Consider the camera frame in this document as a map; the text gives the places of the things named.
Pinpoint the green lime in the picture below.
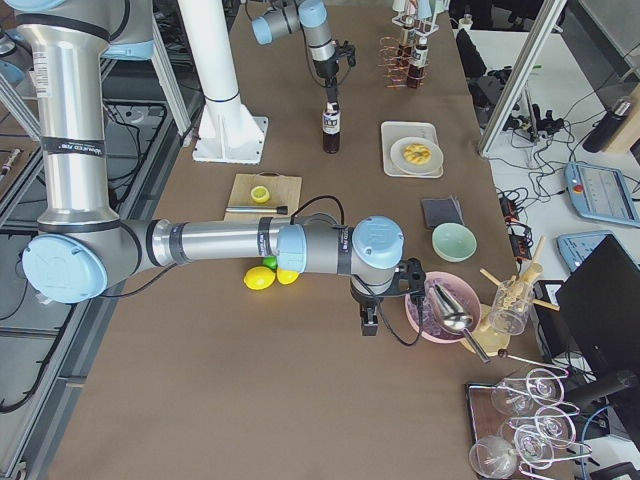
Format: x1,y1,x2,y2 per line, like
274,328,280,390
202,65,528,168
262,256,278,270

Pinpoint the grey folded cloth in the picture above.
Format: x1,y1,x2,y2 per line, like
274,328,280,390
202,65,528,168
421,196,464,229

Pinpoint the white serving tray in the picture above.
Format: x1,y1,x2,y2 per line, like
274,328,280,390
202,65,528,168
380,121,444,179

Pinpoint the mint green bowl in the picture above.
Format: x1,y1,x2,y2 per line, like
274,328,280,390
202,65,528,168
432,223,477,263

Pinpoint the braided ring donut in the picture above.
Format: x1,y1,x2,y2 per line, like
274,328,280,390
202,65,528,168
403,143,432,165

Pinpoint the clear glass mug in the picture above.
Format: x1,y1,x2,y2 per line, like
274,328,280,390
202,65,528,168
488,280,534,335

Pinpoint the yellow lemon near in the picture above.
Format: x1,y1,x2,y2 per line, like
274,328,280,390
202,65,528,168
243,265,276,291

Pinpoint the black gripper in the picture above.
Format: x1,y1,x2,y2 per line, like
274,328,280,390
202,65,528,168
312,39,356,113
351,258,426,336

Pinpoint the tea bottle rack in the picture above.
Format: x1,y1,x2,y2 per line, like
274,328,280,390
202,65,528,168
406,37,428,89
396,14,415,68

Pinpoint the copper wire bottle rack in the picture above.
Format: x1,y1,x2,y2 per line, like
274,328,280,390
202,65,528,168
378,12,439,89

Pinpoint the tea bottle rack back left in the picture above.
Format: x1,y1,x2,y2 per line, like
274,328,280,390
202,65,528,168
406,37,428,89

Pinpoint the tea bottle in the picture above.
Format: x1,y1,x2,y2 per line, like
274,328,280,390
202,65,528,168
322,106,341,154

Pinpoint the tea bottle rack back right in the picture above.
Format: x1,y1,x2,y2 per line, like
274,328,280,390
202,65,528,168
396,14,415,68

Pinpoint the wire glass holder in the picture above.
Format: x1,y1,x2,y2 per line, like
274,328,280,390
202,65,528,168
491,367,592,478

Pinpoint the black framed wooden tray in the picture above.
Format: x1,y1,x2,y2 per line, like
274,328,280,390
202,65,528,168
466,384,584,479

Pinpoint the half lemon slice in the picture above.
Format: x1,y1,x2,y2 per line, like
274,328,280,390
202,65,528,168
250,185,271,204

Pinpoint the yellow lemon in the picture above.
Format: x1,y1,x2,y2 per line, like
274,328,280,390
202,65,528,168
276,267,300,285
243,265,276,291

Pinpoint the teach pendant tablet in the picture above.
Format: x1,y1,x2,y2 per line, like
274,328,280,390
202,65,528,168
564,162,639,227

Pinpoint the wooden cup stand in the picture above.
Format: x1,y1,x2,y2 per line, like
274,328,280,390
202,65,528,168
480,236,560,336

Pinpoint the steel muddler black tip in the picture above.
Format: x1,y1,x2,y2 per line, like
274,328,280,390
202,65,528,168
225,205,289,215

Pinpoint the wine glass on tray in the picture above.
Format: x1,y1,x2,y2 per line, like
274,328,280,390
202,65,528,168
468,435,518,479

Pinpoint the wooden cutting board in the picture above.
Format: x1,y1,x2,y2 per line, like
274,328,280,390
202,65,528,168
224,173,302,222

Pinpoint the white round plate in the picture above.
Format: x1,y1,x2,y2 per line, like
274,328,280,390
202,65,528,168
390,137,444,176

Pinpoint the pink bowl of ice cubes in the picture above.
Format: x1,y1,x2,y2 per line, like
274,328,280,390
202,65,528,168
422,271,481,344

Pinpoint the metal ice scoop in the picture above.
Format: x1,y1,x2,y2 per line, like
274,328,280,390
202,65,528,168
432,284,490,364

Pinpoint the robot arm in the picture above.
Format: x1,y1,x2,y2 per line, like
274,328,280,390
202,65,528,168
251,0,356,111
13,1,425,335

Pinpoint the yellow lemon far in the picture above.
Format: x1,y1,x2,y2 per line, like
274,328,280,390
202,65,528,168
276,267,300,285

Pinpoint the black water bottle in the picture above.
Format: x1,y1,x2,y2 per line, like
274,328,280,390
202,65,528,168
582,96,633,153

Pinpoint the aluminium frame post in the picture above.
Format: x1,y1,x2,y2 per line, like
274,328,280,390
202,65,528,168
478,0,567,158

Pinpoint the black monitor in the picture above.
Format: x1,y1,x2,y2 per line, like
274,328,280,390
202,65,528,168
557,236,639,375

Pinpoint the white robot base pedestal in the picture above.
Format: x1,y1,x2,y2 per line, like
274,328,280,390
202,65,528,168
179,0,268,165

